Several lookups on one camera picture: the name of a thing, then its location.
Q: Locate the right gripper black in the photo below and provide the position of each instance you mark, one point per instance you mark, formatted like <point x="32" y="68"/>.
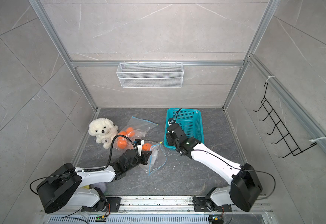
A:
<point x="169" y="139"/>

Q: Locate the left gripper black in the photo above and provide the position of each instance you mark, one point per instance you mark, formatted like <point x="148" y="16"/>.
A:
<point x="145" y="157"/>

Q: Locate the orange two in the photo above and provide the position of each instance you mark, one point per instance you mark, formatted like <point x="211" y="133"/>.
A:
<point x="146" y="147"/>

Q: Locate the clear zip-top bag blue seal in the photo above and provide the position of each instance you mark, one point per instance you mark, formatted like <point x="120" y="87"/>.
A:
<point x="157" y="159"/>

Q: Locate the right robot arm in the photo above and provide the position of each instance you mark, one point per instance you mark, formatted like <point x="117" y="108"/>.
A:
<point x="244" y="185"/>

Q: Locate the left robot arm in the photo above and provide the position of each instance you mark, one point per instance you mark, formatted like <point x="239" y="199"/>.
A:
<point x="70" y="186"/>

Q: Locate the teal plastic basket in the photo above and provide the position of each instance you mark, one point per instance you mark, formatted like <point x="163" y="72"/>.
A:
<point x="190" y="121"/>

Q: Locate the orange seven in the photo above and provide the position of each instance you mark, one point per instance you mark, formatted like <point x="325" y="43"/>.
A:
<point x="122" y="143"/>

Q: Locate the orange six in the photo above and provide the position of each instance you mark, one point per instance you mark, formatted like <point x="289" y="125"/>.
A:
<point x="130" y="132"/>

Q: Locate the purple cloth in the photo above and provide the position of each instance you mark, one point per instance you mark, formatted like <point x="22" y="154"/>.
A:
<point x="102" y="186"/>

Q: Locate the white plush dog toy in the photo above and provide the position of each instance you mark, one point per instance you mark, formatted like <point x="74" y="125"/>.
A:
<point x="104" y="130"/>

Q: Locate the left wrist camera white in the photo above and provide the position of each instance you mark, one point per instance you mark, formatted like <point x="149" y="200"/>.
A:
<point x="139" y="145"/>

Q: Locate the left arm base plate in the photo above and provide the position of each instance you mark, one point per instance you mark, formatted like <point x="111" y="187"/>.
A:
<point x="109" y="204"/>

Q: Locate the aluminium mounting rail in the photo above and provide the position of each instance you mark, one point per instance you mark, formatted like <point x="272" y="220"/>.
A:
<point x="161" y="204"/>

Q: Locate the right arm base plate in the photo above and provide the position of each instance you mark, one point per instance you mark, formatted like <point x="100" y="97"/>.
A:
<point x="200" y="204"/>

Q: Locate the black wire hook rack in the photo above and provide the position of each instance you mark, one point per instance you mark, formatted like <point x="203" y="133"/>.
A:
<point x="279" y="127"/>

